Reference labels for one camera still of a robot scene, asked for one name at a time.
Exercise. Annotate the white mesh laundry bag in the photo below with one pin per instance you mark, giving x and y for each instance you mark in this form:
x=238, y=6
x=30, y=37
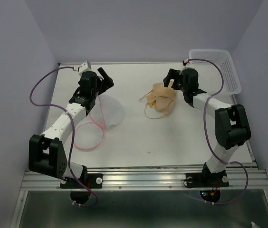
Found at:
x=90, y=132

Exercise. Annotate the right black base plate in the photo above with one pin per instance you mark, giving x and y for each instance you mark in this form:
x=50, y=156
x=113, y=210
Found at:
x=210, y=184

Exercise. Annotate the beige bra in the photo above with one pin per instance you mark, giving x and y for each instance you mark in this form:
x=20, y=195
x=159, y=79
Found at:
x=161, y=99

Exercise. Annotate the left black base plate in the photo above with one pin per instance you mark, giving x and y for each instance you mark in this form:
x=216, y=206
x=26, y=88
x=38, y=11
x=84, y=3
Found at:
x=80, y=196

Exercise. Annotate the white plastic basket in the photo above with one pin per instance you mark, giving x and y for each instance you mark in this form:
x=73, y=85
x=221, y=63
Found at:
x=222, y=76

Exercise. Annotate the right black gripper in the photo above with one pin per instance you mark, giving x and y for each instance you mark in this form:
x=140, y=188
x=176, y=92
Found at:
x=173, y=74

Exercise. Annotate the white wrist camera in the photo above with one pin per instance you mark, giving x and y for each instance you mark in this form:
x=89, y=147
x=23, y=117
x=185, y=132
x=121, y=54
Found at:
x=84, y=67
x=188, y=64

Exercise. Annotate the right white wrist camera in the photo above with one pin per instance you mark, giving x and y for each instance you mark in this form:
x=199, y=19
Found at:
x=188, y=64

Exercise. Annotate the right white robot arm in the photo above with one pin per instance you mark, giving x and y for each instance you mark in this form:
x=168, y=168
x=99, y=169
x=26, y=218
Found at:
x=232, y=129

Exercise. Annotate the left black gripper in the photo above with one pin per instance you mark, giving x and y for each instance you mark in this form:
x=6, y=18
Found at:
x=108, y=82

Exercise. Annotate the aluminium front rail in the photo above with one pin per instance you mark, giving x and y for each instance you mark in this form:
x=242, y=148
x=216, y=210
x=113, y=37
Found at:
x=148, y=179

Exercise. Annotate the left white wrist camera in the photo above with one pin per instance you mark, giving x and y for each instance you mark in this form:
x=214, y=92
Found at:
x=84, y=67

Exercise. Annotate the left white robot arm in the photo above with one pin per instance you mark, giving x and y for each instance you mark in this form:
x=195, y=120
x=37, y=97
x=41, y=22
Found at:
x=46, y=151

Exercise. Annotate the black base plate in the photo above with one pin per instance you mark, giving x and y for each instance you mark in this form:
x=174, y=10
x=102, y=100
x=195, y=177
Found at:
x=210, y=184
x=80, y=196

